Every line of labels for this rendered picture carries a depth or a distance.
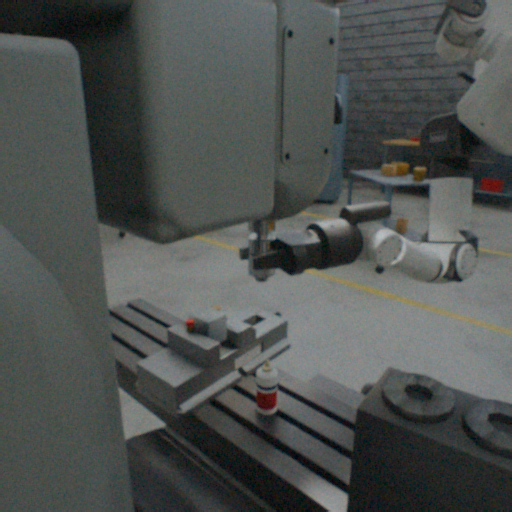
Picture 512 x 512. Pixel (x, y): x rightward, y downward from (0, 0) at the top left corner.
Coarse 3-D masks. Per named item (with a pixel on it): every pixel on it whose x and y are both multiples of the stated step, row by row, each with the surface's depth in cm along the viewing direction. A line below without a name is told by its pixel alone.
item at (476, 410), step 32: (384, 384) 58; (416, 384) 58; (384, 416) 54; (416, 416) 53; (448, 416) 53; (480, 416) 52; (384, 448) 55; (416, 448) 52; (448, 448) 49; (480, 448) 49; (352, 480) 59; (384, 480) 56; (416, 480) 53; (448, 480) 51; (480, 480) 48
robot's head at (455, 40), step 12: (456, 24) 78; (444, 36) 83; (456, 36) 81; (468, 36) 80; (480, 36) 82; (492, 36) 78; (444, 48) 85; (456, 48) 83; (468, 48) 83; (480, 48) 80; (456, 60) 87
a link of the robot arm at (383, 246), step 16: (352, 208) 79; (368, 208) 80; (384, 208) 81; (352, 224) 79; (368, 224) 82; (352, 240) 78; (368, 240) 80; (384, 240) 78; (400, 240) 80; (352, 256) 79; (368, 256) 81; (384, 256) 80
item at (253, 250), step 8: (248, 248) 74; (256, 248) 73; (264, 248) 73; (272, 248) 73; (248, 256) 75; (248, 264) 75; (248, 272) 76; (256, 272) 74; (264, 272) 74; (272, 272) 75
